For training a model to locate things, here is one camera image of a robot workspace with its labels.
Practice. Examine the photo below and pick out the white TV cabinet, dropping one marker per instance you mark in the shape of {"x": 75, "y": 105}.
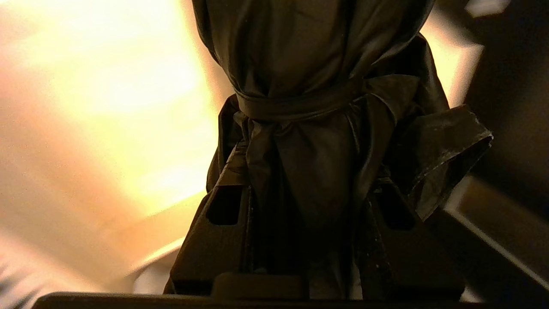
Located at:
{"x": 107, "y": 86}

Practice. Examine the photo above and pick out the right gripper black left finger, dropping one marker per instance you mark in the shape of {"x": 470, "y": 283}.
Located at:
{"x": 214, "y": 249}

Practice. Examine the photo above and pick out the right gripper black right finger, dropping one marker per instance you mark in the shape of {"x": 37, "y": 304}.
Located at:
{"x": 407, "y": 262}

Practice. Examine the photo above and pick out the black umbrella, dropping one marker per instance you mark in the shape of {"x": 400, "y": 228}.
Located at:
{"x": 313, "y": 141}

